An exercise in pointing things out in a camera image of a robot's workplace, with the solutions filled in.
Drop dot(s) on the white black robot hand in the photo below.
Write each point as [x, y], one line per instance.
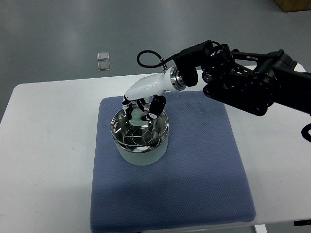
[152, 86]

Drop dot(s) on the glass lid with green knob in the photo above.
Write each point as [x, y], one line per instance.
[138, 136]

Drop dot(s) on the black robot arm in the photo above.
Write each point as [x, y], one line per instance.
[250, 82]

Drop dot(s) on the upper metal floor plate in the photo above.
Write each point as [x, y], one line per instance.
[101, 56]

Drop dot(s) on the blue fabric mat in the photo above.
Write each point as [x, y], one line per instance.
[200, 180]

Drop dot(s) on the cardboard box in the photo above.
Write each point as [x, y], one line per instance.
[294, 5]

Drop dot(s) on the green pot with handle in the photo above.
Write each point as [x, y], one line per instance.
[143, 159]

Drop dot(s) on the black table bracket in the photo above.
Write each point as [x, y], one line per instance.
[306, 222]

